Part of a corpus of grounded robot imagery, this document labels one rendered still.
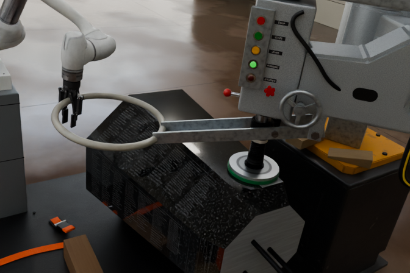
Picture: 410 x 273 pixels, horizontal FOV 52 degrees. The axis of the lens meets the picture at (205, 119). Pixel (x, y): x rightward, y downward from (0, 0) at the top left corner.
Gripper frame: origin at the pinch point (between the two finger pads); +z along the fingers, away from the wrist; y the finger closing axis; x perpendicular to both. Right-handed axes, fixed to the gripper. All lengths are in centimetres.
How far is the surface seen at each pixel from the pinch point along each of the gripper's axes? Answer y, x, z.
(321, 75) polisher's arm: 101, 10, -56
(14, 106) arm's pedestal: -45.3, 8.5, 14.8
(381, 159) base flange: 133, 75, -6
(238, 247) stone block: 95, -9, 13
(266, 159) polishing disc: 89, 24, -9
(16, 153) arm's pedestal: -43, 8, 44
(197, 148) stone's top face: 59, 18, -3
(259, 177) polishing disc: 91, 9, -9
